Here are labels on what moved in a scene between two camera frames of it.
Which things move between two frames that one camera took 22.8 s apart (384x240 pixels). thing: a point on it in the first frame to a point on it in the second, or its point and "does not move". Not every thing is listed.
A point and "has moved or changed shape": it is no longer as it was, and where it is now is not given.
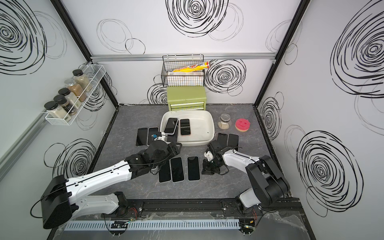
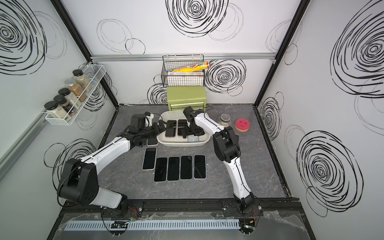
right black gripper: (206, 170) to (200, 132)
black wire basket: (186, 78) does not move
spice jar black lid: (62, 100) does not move
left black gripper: (173, 150) to (157, 130)
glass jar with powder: (224, 123) does not move
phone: (164, 175) has moved or changed shape
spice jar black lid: (70, 97) does not move
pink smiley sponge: (242, 124) does not move
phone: (193, 173) to (186, 167)
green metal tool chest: (186, 98) does not move
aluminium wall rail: (213, 57) does not move
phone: (177, 169) has moved or changed shape
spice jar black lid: (55, 111) does not move
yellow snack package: (194, 67) does not move
